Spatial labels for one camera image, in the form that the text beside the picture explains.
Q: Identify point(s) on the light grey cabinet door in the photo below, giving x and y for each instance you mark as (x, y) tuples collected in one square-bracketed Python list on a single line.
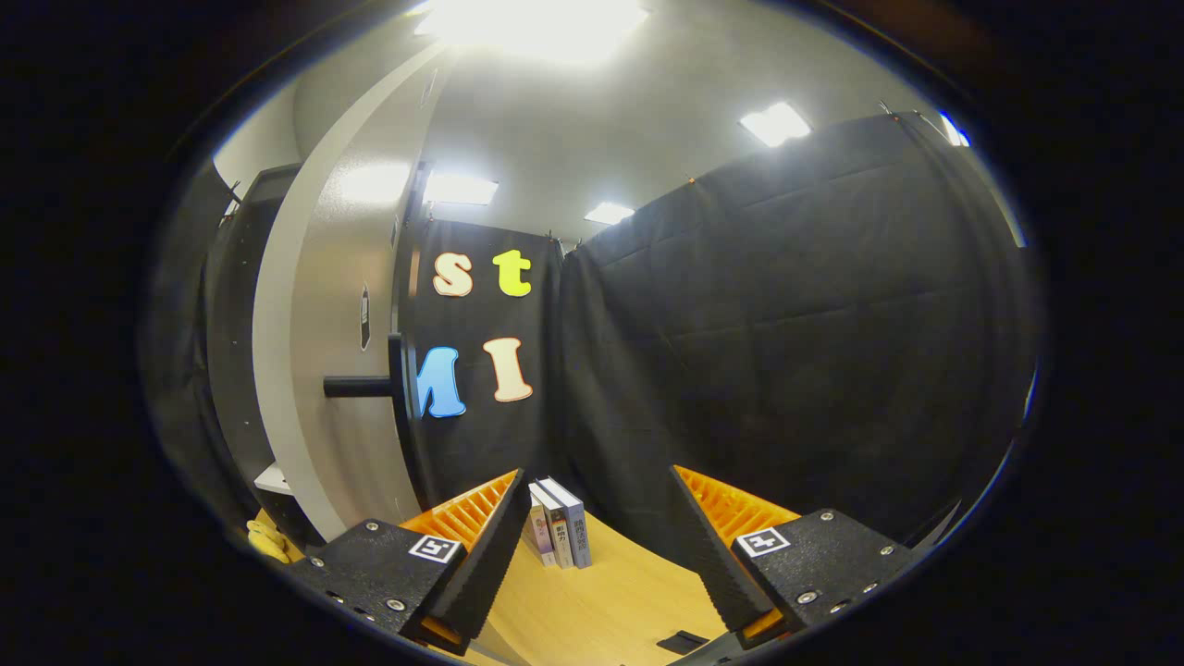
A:
[(333, 277)]

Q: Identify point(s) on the black backdrop cloth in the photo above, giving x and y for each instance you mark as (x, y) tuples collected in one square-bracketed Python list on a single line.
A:
[(786, 351)]

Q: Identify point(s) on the large ceiling light panel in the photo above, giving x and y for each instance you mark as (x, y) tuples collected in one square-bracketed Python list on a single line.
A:
[(532, 28)]

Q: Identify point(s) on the dark spine book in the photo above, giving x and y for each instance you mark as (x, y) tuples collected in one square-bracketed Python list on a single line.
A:
[(560, 536)]

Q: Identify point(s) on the pink cover book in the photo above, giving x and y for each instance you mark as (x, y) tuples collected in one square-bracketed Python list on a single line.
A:
[(541, 541)]

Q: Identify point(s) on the yellow plush toy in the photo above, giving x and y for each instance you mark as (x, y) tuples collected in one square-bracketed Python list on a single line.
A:
[(268, 541)]

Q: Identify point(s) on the small black flat object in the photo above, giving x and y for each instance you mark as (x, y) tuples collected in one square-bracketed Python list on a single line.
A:
[(683, 642)]

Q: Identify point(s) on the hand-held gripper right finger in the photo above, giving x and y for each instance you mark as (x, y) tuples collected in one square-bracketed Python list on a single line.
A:
[(717, 555)]

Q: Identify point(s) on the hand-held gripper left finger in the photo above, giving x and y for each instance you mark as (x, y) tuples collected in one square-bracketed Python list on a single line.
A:
[(481, 564)]

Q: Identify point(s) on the white cabinet shelf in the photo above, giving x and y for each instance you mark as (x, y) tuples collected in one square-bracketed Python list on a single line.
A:
[(273, 479)]

